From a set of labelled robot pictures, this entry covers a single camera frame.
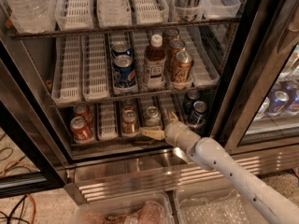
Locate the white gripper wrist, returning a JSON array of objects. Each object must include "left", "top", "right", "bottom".
[{"left": 140, "top": 111, "right": 201, "bottom": 151}]

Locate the silver 7up can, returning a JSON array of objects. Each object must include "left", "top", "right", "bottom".
[{"left": 145, "top": 106, "right": 161, "bottom": 127}]

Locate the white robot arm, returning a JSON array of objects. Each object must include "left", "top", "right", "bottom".
[{"left": 140, "top": 112, "right": 299, "bottom": 224}]

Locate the brown soda can front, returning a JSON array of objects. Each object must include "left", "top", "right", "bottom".
[{"left": 121, "top": 110, "right": 137, "bottom": 134}]

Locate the brown soda can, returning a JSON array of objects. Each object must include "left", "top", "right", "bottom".
[
  {"left": 121, "top": 110, "right": 137, "bottom": 134},
  {"left": 121, "top": 99, "right": 135, "bottom": 111}
]

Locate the blue pepsi can bottom front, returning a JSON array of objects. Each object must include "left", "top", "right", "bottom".
[{"left": 188, "top": 101, "right": 207, "bottom": 125}]

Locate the blue pepsi can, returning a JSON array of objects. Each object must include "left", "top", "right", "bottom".
[
  {"left": 113, "top": 55, "right": 136, "bottom": 88},
  {"left": 188, "top": 101, "right": 207, "bottom": 125},
  {"left": 112, "top": 42, "right": 132, "bottom": 58},
  {"left": 183, "top": 91, "right": 200, "bottom": 114}
]

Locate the blue pepsi can bottom rear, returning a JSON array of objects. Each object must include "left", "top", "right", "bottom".
[{"left": 183, "top": 91, "right": 200, "bottom": 114}]

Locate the brown soda can rear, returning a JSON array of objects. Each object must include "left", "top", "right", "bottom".
[{"left": 121, "top": 99, "right": 135, "bottom": 111}]

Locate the gold can front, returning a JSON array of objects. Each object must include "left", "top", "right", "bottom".
[{"left": 171, "top": 50, "right": 193, "bottom": 83}]

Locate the gold can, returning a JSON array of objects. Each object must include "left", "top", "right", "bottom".
[
  {"left": 166, "top": 38, "right": 186, "bottom": 71},
  {"left": 163, "top": 28, "right": 179, "bottom": 46},
  {"left": 171, "top": 50, "right": 193, "bottom": 83}
]

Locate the blue pepsi can middle front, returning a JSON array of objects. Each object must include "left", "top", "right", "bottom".
[{"left": 113, "top": 55, "right": 136, "bottom": 88}]

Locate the gold can middle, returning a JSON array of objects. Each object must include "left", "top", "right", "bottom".
[{"left": 166, "top": 38, "right": 186, "bottom": 71}]

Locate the orange soda can front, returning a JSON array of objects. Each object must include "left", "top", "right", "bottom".
[{"left": 70, "top": 117, "right": 93, "bottom": 142}]

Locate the orange soda can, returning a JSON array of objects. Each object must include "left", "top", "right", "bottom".
[
  {"left": 73, "top": 105, "right": 93, "bottom": 124},
  {"left": 70, "top": 117, "right": 93, "bottom": 142}
]

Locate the orange soda can rear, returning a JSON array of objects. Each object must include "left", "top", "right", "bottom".
[{"left": 73, "top": 105, "right": 93, "bottom": 124}]

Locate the blue pepsi can middle rear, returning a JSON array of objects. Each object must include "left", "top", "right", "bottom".
[{"left": 112, "top": 42, "right": 132, "bottom": 58}]

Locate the gold can rear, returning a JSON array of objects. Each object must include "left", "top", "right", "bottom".
[{"left": 163, "top": 28, "right": 179, "bottom": 46}]

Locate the fridge glass door right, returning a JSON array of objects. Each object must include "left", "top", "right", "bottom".
[{"left": 205, "top": 0, "right": 299, "bottom": 154}]

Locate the fridge glass door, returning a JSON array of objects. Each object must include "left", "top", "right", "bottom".
[
  {"left": 0, "top": 40, "right": 68, "bottom": 199},
  {"left": 205, "top": 0, "right": 299, "bottom": 154}
]

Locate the blue can behind door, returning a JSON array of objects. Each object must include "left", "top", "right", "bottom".
[{"left": 267, "top": 91, "right": 289, "bottom": 116}]

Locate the plaid can top shelf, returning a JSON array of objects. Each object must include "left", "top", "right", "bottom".
[{"left": 172, "top": 0, "right": 201, "bottom": 21}]

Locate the fridge glass door left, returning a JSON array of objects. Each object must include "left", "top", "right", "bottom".
[{"left": 0, "top": 40, "right": 68, "bottom": 199}]

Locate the clear water bottle top shelf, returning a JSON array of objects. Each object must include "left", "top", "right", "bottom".
[{"left": 6, "top": 0, "right": 57, "bottom": 34}]

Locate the tea bottle white cap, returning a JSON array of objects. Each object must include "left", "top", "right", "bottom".
[{"left": 143, "top": 34, "right": 166, "bottom": 87}]

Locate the clear bin with pink items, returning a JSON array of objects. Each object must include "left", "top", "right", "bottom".
[{"left": 70, "top": 191, "right": 175, "bottom": 224}]

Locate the clear bin with bubble wrap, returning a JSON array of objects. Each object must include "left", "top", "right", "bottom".
[{"left": 174, "top": 185, "right": 269, "bottom": 224}]

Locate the orange cable on floor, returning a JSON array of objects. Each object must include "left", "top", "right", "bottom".
[{"left": 0, "top": 161, "right": 37, "bottom": 224}]

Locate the black cable on floor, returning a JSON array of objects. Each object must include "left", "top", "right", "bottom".
[{"left": 0, "top": 194, "right": 29, "bottom": 224}]

